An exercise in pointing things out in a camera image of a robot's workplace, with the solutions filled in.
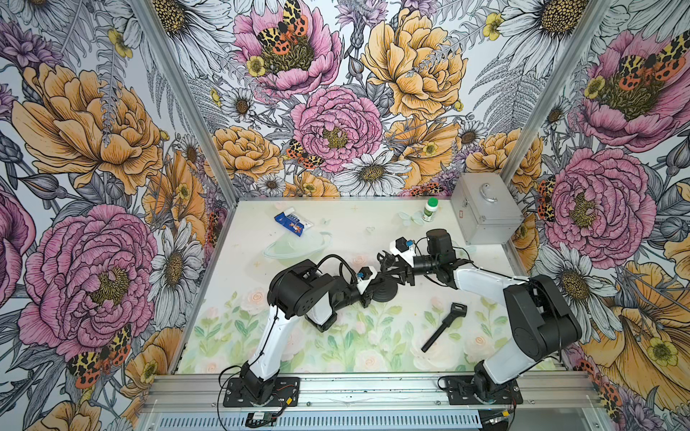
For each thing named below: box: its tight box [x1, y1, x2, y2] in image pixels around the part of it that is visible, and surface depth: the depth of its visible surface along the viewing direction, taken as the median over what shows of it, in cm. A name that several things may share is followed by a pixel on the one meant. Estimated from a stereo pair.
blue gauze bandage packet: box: [274, 206, 314, 238], surface depth 113 cm
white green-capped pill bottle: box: [421, 196, 440, 223], surface depth 111 cm
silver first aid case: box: [450, 172, 525, 246], surface depth 103 cm
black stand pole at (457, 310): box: [420, 302, 469, 353], surface depth 87 cm
